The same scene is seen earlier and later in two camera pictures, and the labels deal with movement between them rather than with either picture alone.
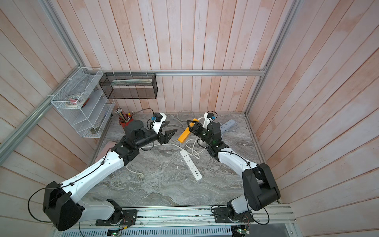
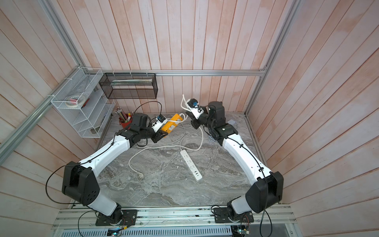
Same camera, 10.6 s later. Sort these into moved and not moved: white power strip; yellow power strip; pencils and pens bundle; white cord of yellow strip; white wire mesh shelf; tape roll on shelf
Moved: white cord of yellow strip; yellow power strip
Not moved: pencils and pens bundle; white power strip; white wire mesh shelf; tape roll on shelf
